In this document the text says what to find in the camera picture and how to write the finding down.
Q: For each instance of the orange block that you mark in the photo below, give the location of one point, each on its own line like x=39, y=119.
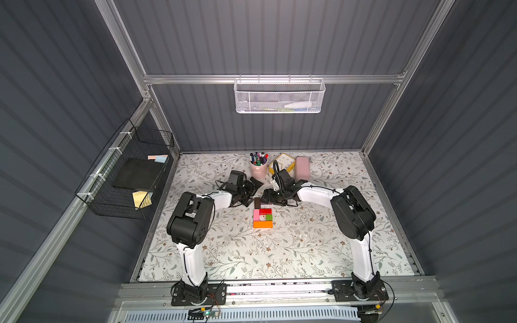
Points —
x=263, y=224

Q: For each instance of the pink pen cup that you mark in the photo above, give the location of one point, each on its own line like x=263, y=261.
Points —
x=259, y=172

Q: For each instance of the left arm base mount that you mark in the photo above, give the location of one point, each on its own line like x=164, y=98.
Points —
x=183, y=294

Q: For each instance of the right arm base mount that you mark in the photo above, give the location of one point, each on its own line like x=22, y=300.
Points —
x=348, y=290

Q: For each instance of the yellow alarm clock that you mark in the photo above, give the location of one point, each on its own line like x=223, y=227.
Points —
x=284, y=162

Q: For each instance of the white mesh wall basket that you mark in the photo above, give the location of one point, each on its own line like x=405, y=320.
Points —
x=269, y=95

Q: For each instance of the pink pencil case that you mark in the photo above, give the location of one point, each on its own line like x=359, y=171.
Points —
x=302, y=168

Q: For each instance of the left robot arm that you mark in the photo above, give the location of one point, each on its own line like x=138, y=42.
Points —
x=193, y=215

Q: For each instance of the white bottle in basket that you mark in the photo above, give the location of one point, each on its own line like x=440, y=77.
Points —
x=299, y=105

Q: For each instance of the pastel sticky notes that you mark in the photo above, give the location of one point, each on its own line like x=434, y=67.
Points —
x=162, y=159

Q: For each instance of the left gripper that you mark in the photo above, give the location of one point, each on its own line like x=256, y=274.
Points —
x=247, y=193

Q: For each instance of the aluminium rail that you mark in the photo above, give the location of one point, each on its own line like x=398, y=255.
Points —
x=406, y=289

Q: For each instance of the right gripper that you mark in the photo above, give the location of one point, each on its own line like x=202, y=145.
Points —
x=277, y=196

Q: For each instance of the pink block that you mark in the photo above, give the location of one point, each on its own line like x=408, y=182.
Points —
x=256, y=215

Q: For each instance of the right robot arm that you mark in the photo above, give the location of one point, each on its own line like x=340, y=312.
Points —
x=354, y=216

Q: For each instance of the floral table mat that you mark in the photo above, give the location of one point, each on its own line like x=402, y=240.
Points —
x=304, y=242

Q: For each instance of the black notebook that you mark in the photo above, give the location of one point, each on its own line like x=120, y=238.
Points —
x=138, y=175

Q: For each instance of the black wire wall basket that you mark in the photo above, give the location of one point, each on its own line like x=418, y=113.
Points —
x=133, y=141

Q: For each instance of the brown block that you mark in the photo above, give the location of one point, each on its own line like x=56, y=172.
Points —
x=257, y=202

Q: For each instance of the yellow sticky notes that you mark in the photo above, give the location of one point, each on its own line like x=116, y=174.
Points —
x=142, y=199

